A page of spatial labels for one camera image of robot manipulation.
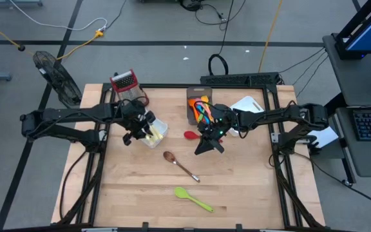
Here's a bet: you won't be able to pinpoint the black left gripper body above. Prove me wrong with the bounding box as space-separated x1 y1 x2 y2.
120 99 157 136

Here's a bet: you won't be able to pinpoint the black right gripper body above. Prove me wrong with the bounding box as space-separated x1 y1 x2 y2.
201 104 236 136

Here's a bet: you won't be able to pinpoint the small blue silicone spoon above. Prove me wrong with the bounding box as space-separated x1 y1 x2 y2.
196 104 211 125

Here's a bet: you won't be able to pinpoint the large red silicone spoon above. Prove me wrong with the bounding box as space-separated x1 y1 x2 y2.
184 130 224 144

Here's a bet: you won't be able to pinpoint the small green silicone spoon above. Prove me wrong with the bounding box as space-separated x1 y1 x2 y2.
197 102 212 122

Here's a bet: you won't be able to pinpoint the small orange silicone spoon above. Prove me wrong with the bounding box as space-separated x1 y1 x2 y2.
187 99 202 125

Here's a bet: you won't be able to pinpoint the brown wooden spoon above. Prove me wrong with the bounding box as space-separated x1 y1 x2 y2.
163 151 202 184

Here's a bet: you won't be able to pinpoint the large green silicone spoon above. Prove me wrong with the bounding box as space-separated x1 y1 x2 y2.
173 186 215 213

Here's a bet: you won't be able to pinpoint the white plastic bin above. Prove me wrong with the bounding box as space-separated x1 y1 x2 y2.
229 95 267 137
123 108 169 150

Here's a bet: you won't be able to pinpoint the red metal box grater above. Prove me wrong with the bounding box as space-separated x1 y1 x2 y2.
109 68 149 107

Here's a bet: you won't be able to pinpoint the grey translucent plastic bin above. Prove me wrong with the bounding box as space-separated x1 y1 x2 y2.
186 86 214 126

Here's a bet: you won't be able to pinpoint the black vented equipment box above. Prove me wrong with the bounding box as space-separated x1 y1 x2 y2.
248 72 281 86
200 74 250 86

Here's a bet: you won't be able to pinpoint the black floor fan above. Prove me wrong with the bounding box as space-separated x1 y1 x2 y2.
32 50 83 113

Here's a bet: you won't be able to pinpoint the tall wooden stick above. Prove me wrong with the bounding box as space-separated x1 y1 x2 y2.
257 0 285 73

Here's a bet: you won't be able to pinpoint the white flat box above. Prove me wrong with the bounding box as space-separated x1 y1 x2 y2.
307 126 340 149

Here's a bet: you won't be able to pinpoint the grey computer cart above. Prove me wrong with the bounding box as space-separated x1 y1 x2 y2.
321 33 371 188

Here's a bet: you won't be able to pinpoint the black monitor stand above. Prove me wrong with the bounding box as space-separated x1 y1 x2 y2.
335 0 371 41

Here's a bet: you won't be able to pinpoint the black aluminium table frame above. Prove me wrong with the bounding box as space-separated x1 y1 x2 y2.
56 82 325 230

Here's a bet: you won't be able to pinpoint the black hanging cable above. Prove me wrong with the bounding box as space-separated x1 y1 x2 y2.
207 0 236 77

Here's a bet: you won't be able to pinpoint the yellow extension cord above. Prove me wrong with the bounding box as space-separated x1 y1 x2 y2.
0 12 105 62

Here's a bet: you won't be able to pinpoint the thin black floor cable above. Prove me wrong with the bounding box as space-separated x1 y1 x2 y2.
278 47 327 74
293 53 328 85
296 56 330 97

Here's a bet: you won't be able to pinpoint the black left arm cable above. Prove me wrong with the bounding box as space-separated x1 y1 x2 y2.
59 148 90 223

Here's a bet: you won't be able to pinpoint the black cable bundle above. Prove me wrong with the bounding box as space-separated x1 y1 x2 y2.
178 0 247 26

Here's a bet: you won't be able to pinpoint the white floor cable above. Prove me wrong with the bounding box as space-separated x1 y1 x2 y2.
9 0 108 32

